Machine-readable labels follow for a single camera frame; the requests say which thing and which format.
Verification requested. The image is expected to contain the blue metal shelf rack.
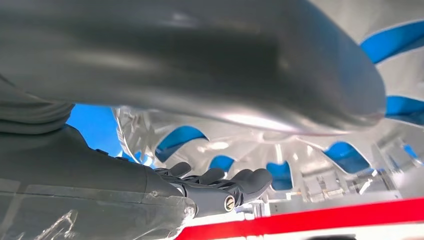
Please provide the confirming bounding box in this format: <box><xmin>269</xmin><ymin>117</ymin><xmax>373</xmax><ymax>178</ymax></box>
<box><xmin>65</xmin><ymin>19</ymin><xmax>424</xmax><ymax>192</ymax></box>

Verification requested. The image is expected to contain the red barrier belt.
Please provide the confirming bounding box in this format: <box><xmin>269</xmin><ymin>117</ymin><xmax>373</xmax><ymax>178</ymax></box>
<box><xmin>175</xmin><ymin>198</ymin><xmax>424</xmax><ymax>240</ymax></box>

